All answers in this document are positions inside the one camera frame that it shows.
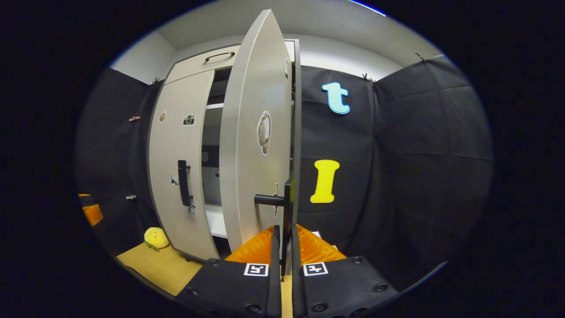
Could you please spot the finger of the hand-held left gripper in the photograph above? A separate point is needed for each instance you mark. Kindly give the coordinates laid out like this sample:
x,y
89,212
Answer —
x,y
93,215

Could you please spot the cabinet door with cat sticker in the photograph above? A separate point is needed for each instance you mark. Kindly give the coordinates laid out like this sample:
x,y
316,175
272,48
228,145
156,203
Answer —
x,y
247,176

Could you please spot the cabinet door with camera sticker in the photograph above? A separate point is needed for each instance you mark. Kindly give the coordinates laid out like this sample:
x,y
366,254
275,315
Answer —
x,y
176,132

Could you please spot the beige double-door shoe cabinet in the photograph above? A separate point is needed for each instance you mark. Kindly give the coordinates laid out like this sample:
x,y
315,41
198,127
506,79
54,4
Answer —
x,y
297,132

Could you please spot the yellow plush toy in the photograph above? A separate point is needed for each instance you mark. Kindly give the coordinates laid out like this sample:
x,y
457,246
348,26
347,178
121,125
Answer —
x,y
155,237

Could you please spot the beige cabinet drawer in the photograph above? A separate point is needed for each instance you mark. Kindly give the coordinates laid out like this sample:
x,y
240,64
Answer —
x,y
194,66

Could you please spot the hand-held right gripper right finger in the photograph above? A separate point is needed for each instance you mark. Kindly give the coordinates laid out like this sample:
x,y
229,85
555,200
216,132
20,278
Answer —
x,y
296,291

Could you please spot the long ceiling light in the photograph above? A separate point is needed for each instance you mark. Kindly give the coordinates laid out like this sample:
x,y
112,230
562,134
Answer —
x,y
368,8

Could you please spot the black backdrop cloth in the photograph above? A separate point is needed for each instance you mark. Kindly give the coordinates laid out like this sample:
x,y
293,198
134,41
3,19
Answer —
x,y
419,176

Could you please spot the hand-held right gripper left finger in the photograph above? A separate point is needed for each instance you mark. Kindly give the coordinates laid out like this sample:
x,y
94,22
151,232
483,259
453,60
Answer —
x,y
274,291

